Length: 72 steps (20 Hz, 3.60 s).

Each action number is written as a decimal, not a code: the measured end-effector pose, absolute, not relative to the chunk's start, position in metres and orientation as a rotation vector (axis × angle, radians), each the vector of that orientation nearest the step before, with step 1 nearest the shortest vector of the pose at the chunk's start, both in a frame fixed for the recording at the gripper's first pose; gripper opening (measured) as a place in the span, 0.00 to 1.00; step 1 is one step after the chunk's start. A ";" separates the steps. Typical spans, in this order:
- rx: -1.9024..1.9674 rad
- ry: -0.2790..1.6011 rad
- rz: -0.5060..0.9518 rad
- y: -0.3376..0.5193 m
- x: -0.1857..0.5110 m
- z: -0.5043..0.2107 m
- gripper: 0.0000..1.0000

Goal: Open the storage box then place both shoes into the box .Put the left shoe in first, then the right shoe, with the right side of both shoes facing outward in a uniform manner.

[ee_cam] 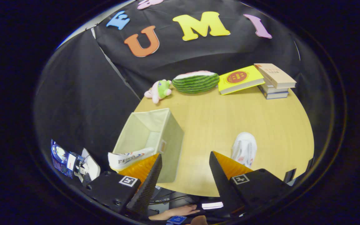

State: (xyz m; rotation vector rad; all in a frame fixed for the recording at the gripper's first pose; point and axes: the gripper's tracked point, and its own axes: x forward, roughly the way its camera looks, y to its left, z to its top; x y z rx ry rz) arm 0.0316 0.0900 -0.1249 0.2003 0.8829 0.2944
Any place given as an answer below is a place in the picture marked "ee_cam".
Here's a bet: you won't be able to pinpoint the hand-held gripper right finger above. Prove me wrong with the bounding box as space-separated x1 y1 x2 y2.
209 151 293 216

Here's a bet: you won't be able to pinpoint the beige fabric storage box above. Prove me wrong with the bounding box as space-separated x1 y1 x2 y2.
112 108 185 184

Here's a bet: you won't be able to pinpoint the watermelon slice plush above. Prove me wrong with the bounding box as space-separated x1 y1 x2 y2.
172 71 220 94

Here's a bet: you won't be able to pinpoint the pink green plush toy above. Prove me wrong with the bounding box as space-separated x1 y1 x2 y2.
144 79 172 104

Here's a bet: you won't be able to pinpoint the white paper sheets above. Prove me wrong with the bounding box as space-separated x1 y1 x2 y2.
79 148 101 182

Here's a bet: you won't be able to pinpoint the small lit white screen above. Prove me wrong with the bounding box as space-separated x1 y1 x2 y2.
201 202 224 210

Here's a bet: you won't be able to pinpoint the black upright panel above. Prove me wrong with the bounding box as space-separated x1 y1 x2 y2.
284 168 297 183

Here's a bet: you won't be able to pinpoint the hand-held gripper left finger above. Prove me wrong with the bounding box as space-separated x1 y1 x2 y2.
84 154 163 219

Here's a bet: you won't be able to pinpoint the white shoe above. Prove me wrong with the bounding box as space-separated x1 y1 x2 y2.
108 147 155 172
231 132 257 168

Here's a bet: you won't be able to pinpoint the yellow book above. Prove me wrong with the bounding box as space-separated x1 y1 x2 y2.
218 65 265 95

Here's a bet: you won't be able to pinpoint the dark grey book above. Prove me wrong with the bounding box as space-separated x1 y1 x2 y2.
258 85 289 100

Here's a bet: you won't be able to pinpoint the lit computer screen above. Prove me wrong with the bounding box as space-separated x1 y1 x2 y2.
51 139 82 178

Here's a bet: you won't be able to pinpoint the white book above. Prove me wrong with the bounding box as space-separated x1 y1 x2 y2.
263 82 289 93

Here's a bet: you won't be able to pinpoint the beige book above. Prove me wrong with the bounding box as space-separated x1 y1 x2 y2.
254 63 297 89

